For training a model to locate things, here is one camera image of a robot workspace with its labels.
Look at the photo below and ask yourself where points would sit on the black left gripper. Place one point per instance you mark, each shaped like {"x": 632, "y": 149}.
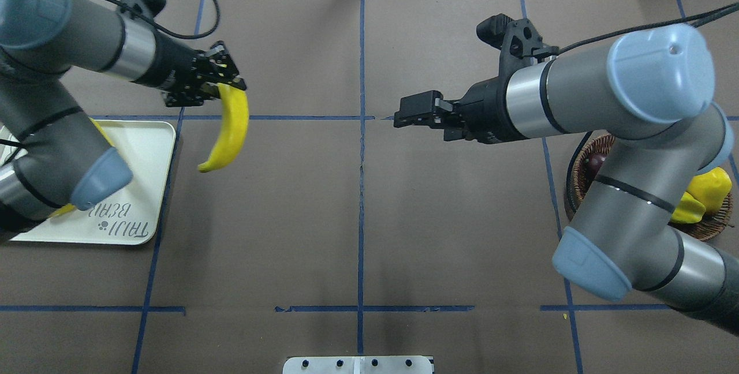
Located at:
{"x": 171, "y": 64}

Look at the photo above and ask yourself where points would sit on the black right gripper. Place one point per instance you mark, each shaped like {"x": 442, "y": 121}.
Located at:
{"x": 486, "y": 108}

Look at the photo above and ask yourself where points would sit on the yellow banana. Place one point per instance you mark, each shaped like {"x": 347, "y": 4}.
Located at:
{"x": 233, "y": 129}
{"x": 102, "y": 132}
{"x": 63, "y": 210}

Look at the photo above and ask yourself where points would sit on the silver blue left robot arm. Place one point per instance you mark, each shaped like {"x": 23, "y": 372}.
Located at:
{"x": 67, "y": 159}

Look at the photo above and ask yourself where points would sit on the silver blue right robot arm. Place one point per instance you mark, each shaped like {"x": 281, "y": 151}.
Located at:
{"x": 653, "y": 91}

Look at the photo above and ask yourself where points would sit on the brown wicker basket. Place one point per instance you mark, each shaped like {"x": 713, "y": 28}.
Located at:
{"x": 578, "y": 182}

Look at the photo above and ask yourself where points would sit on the white bear tray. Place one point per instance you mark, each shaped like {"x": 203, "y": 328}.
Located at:
{"x": 130, "y": 216}

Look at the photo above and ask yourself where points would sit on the dark red mango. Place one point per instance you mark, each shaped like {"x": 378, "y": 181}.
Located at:
{"x": 594, "y": 163}

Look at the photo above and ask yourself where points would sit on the yellow starfruit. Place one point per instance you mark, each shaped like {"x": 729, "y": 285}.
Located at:
{"x": 688, "y": 211}

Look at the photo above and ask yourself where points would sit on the yellow lemon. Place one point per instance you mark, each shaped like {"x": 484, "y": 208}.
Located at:
{"x": 710, "y": 189}

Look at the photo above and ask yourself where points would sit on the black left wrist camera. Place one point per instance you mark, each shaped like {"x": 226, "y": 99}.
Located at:
{"x": 148, "y": 8}

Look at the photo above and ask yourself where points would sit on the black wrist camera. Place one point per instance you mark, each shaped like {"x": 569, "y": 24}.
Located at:
{"x": 148, "y": 8}
{"x": 518, "y": 41}

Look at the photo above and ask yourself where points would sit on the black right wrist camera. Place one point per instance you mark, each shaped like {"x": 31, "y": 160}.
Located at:
{"x": 518, "y": 41}

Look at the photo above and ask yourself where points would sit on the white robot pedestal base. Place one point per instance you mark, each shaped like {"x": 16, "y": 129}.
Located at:
{"x": 359, "y": 364}

